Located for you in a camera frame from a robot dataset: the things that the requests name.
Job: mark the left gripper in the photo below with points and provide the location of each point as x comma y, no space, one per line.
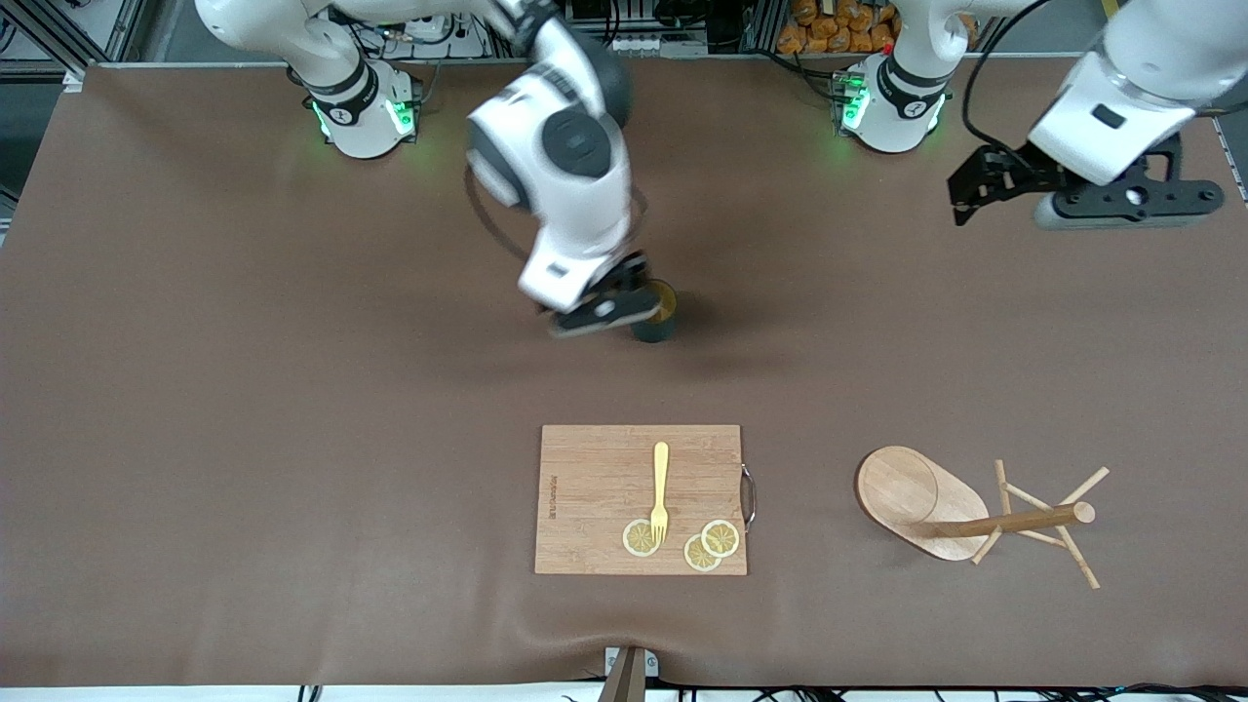
1014,173

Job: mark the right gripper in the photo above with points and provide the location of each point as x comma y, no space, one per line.
632,275

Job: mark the teal ribbed mug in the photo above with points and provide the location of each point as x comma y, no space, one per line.
655,330

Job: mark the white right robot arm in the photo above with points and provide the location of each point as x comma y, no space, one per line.
341,88

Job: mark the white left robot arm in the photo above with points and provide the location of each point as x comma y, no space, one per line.
897,107

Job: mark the wooden mug tree rack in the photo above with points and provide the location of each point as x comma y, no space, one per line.
902,492

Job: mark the yellow plastic fork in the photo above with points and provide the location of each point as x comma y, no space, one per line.
661,478

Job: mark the wooden cutting board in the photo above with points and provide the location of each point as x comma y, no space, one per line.
595,487

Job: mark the orange snack bag pile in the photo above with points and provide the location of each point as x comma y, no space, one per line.
829,34

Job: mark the grey equipment box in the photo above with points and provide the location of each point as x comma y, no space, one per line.
663,44

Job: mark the lemon slice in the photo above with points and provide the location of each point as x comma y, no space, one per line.
636,539
723,536
698,558

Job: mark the white power strip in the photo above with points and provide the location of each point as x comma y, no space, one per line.
429,31

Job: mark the brown table mat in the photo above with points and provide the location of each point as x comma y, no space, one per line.
292,341

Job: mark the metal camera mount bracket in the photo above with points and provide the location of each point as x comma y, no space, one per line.
624,678

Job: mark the aluminium cage frame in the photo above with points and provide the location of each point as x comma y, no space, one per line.
73,78

